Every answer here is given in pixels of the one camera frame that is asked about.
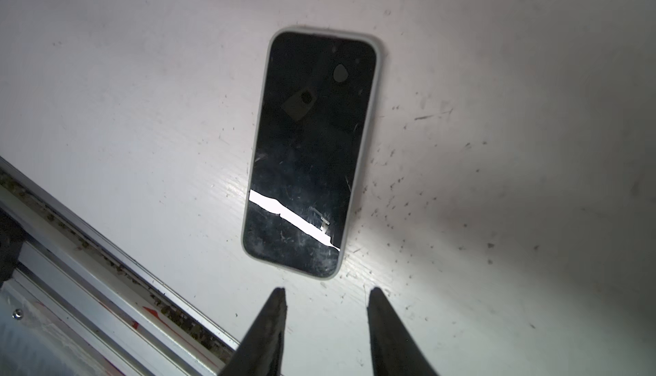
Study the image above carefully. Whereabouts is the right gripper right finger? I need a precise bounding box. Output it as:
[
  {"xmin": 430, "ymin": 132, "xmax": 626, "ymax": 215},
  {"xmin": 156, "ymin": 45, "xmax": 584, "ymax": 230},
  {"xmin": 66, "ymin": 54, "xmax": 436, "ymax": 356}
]
[{"xmin": 367, "ymin": 287, "xmax": 438, "ymax": 376}]

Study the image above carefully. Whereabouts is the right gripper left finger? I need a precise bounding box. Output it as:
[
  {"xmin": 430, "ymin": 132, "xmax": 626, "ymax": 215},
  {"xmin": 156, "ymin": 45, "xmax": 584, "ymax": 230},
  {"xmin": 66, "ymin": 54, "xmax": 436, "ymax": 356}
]
[{"xmin": 219, "ymin": 287, "xmax": 287, "ymax": 376}]

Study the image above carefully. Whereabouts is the grey blue phone case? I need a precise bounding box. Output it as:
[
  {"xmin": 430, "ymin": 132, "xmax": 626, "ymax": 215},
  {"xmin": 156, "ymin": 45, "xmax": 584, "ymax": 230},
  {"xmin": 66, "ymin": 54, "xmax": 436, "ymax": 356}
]
[{"xmin": 240, "ymin": 26, "xmax": 384, "ymax": 280}]

